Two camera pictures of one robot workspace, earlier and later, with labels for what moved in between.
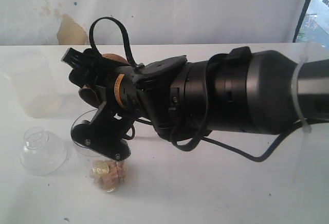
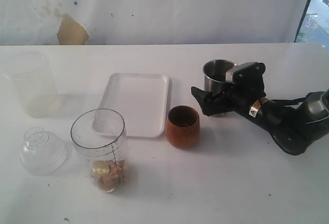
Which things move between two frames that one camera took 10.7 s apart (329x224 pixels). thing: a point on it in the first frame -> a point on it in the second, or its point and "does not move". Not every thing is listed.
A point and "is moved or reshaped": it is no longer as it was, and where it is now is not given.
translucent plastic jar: x=32 y=75 does not move
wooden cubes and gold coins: x=110 y=175 does not move
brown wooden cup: x=91 y=95 is moved or reshaped
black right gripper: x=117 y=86 -> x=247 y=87
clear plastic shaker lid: x=42 y=153 does not move
